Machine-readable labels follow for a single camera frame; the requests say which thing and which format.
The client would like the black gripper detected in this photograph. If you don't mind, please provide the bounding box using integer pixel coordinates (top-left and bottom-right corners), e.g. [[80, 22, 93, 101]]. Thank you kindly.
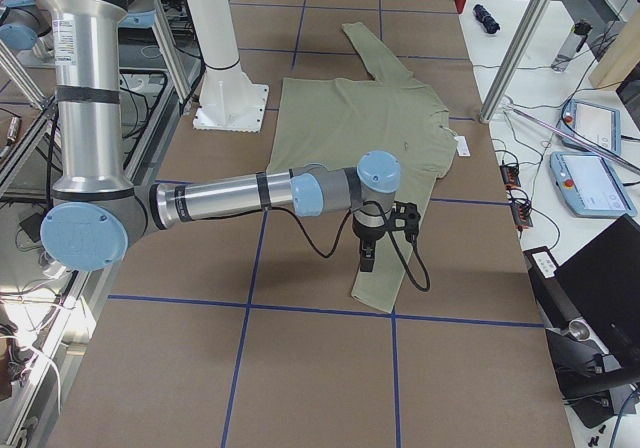
[[352, 212, 387, 273]]

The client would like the olive green long-sleeve shirt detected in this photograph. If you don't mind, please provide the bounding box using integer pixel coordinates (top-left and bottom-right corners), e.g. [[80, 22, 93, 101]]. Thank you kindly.
[[265, 22, 456, 314]]

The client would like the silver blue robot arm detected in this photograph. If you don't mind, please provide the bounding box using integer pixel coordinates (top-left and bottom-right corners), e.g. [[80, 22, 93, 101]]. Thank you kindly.
[[38, 0, 405, 271]]

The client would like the white paper hang tag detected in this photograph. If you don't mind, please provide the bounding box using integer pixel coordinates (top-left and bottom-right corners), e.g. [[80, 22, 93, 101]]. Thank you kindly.
[[455, 136, 471, 157]]

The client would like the orange black electronics board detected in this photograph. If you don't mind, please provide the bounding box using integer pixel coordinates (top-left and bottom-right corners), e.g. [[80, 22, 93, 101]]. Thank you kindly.
[[499, 163, 521, 189]]

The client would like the black box white label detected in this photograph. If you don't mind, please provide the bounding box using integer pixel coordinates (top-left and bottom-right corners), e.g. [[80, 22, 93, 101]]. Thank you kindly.
[[523, 246, 580, 329]]

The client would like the near blue teach pendant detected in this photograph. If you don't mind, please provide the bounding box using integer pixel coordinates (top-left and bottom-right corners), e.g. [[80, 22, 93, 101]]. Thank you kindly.
[[549, 152, 637, 218]]

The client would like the blue teach pendant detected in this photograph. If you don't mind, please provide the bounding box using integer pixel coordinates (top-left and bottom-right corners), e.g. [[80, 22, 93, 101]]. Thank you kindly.
[[559, 99, 621, 155], [549, 152, 637, 218]]

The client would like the black laptop computer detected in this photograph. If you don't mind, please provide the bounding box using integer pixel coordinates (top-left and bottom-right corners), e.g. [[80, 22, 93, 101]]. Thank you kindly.
[[555, 215, 639, 366]]

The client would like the folded dark blue umbrella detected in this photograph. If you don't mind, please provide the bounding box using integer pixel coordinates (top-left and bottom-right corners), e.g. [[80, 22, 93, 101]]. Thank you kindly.
[[473, 4, 500, 35]]

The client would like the far blue teach pendant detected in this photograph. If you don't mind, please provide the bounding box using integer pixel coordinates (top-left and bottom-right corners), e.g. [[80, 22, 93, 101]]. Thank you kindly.
[[559, 99, 621, 155]]

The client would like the clear water bottle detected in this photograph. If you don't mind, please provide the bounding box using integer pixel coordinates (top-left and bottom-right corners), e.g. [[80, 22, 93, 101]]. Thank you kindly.
[[550, 19, 592, 72]]

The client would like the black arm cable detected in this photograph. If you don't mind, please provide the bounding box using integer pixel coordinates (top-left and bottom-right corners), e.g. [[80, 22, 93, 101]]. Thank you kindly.
[[269, 198, 431, 292]]

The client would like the white central pedestal column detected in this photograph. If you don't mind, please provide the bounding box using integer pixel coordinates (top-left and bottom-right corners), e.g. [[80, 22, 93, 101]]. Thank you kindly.
[[187, 0, 269, 133]]

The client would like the aluminium frame post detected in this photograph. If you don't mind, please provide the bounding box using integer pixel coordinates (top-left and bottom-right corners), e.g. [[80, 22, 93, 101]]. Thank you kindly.
[[479, 0, 551, 124]]

